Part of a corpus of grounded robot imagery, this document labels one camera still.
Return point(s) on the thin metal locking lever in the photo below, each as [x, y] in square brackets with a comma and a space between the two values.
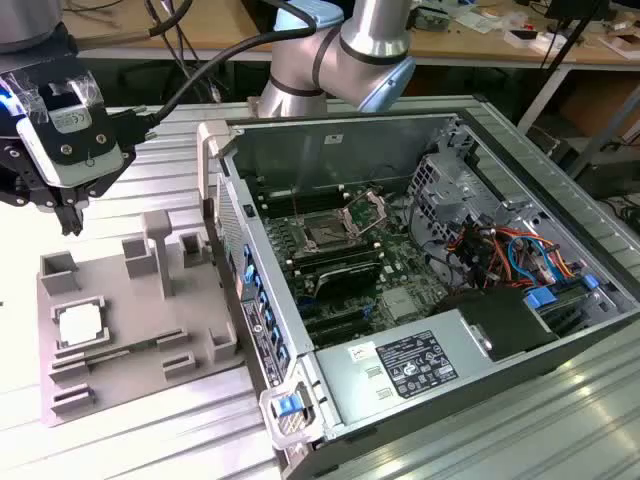
[296, 207]

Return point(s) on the brown cardboard box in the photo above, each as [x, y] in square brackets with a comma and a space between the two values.
[625, 45]

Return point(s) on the black graphics card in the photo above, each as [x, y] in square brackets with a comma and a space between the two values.
[350, 280]

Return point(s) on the white wrist camera black mount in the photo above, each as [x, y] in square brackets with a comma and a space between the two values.
[70, 120]

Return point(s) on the black plastic air shroud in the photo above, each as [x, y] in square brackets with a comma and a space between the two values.
[500, 320]

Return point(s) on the silver CPU green board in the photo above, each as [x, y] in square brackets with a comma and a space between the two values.
[80, 325]

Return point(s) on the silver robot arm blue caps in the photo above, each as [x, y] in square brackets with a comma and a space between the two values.
[372, 30]

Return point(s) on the silver metal drive cage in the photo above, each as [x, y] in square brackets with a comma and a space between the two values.
[445, 195]

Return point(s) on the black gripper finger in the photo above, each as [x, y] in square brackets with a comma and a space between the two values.
[100, 189]
[25, 185]

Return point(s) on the black expansion slot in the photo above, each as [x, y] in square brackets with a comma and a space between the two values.
[335, 316]
[345, 332]

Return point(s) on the silver chipset heat sink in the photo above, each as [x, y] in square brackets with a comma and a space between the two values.
[400, 302]

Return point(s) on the small metal device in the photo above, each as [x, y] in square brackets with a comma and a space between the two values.
[435, 17]

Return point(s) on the black RAM slot bank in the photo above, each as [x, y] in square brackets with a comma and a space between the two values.
[335, 255]
[310, 200]

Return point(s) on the open grey PC case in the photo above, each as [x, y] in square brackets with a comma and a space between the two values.
[280, 155]

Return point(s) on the CPU socket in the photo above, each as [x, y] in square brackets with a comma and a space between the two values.
[325, 232]

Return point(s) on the white papers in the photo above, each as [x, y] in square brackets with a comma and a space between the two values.
[475, 20]

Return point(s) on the green motherboard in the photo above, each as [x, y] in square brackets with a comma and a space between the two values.
[400, 272]

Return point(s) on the blue case latch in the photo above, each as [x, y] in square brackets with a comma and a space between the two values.
[288, 405]

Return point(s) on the grey plastic parts rack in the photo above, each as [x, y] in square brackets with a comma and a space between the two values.
[130, 310]

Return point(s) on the grey power supply unit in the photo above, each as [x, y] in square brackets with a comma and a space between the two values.
[360, 395]

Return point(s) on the black equipment case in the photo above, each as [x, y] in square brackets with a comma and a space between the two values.
[610, 170]

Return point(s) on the white open box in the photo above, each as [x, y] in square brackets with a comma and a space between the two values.
[540, 42]

